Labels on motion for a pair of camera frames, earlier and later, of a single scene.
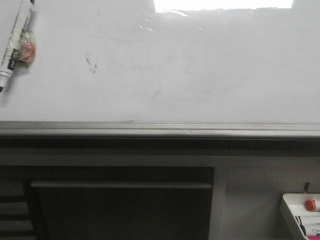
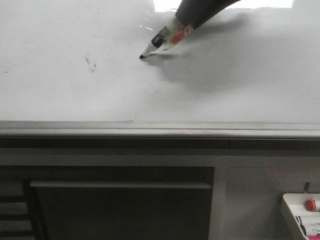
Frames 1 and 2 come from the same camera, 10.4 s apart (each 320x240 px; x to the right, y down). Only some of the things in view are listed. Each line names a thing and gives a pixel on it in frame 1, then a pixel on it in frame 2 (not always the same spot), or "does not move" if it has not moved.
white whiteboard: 165,69 does not move
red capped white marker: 312,205 does not move
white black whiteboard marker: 7,65 → 167,37
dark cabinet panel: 121,203 does not move
